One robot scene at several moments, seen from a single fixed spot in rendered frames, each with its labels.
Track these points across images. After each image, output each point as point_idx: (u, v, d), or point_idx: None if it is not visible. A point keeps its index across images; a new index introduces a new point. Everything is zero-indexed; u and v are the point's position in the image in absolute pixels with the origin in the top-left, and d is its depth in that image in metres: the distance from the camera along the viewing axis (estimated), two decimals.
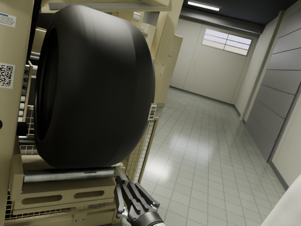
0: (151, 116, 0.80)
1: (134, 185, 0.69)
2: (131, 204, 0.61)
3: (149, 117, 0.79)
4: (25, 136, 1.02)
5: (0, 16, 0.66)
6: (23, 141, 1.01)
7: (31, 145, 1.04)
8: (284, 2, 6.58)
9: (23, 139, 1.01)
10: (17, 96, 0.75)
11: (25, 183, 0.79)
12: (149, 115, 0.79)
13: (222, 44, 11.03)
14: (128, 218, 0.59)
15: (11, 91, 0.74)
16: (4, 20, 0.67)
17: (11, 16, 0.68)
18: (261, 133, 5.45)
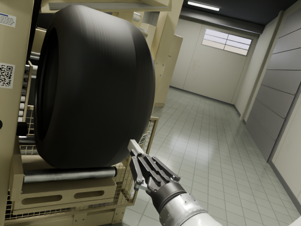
0: (141, 142, 0.84)
1: (151, 158, 0.63)
2: (150, 176, 0.56)
3: (139, 143, 0.83)
4: (24, 143, 1.01)
5: (0, 16, 0.66)
6: (22, 145, 1.02)
7: None
8: (284, 2, 6.58)
9: (23, 145, 1.02)
10: (17, 96, 0.75)
11: None
12: (139, 142, 0.82)
13: (222, 44, 11.03)
14: (148, 190, 0.53)
15: (11, 91, 0.74)
16: (4, 20, 0.67)
17: (11, 16, 0.68)
18: (261, 133, 5.45)
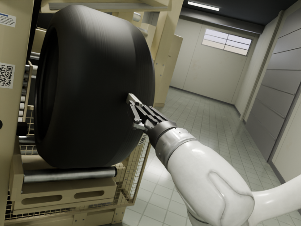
0: (141, 141, 0.84)
1: (148, 108, 0.67)
2: (147, 119, 0.59)
3: (139, 143, 0.83)
4: (24, 143, 1.01)
5: (0, 16, 0.66)
6: (22, 145, 1.02)
7: None
8: (284, 2, 6.58)
9: (23, 145, 1.02)
10: (17, 96, 0.75)
11: None
12: (139, 142, 0.82)
13: (222, 44, 11.03)
14: (144, 129, 0.56)
15: (11, 91, 0.74)
16: (4, 20, 0.67)
17: (11, 16, 0.68)
18: (261, 133, 5.45)
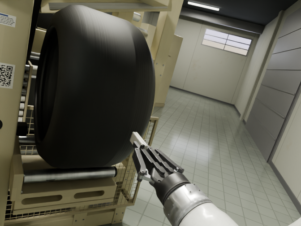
0: None
1: (154, 150, 0.63)
2: (154, 167, 0.55)
3: None
4: None
5: (0, 16, 0.66)
6: (23, 138, 1.01)
7: (32, 143, 1.03)
8: (284, 2, 6.58)
9: (23, 136, 1.02)
10: (17, 96, 0.75)
11: (26, 179, 0.78)
12: (134, 149, 0.84)
13: (222, 44, 11.03)
14: (151, 181, 0.52)
15: (11, 91, 0.74)
16: (4, 20, 0.67)
17: (11, 16, 0.68)
18: (261, 133, 5.45)
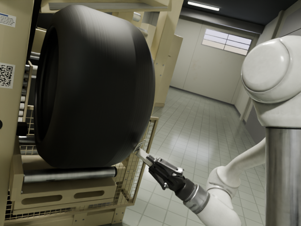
0: (136, 149, 0.86)
1: (157, 163, 0.85)
2: (166, 182, 0.87)
3: (135, 150, 0.85)
4: None
5: (0, 16, 0.66)
6: (23, 138, 1.01)
7: (32, 143, 1.03)
8: (284, 2, 6.58)
9: (23, 136, 1.02)
10: (17, 96, 0.75)
11: (26, 179, 0.78)
12: (134, 149, 0.85)
13: (222, 44, 11.03)
14: None
15: (11, 91, 0.74)
16: (4, 20, 0.67)
17: (11, 16, 0.68)
18: (261, 133, 5.45)
